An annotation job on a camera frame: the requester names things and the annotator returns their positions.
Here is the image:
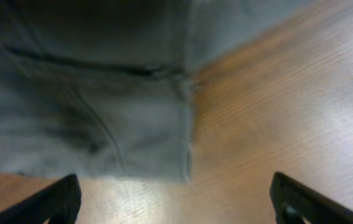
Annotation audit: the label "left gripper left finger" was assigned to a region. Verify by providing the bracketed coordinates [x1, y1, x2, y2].
[0, 174, 81, 224]

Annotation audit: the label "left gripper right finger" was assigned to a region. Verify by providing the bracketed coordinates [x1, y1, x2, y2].
[270, 172, 353, 224]

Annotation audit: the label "grey shorts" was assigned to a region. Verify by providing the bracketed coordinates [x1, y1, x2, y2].
[0, 0, 304, 181]

